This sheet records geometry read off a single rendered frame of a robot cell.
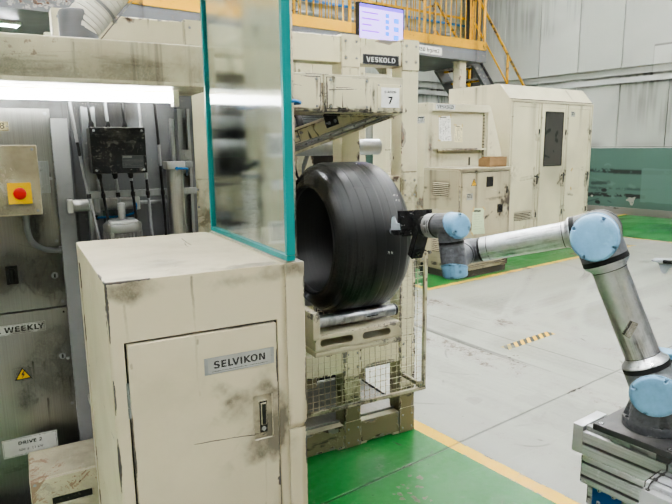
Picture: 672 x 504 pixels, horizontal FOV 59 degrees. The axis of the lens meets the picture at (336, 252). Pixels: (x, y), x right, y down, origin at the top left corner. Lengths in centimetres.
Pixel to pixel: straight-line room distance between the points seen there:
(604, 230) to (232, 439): 101
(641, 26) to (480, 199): 803
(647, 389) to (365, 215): 96
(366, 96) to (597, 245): 122
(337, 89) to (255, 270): 132
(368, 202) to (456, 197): 473
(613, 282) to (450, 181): 518
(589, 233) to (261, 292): 84
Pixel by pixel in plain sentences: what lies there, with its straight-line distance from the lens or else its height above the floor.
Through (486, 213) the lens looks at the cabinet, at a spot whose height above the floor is 72.
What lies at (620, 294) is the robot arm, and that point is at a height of 113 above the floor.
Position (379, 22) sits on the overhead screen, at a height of 271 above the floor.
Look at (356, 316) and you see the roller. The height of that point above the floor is 90.
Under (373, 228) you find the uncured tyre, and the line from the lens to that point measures 197.
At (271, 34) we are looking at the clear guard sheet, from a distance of 129.
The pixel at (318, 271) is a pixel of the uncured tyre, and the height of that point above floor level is 100.
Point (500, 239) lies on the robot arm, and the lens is 182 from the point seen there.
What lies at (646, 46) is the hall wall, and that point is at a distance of 1413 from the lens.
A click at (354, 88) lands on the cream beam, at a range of 244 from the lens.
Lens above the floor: 151
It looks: 10 degrees down
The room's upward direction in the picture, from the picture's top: 1 degrees counter-clockwise
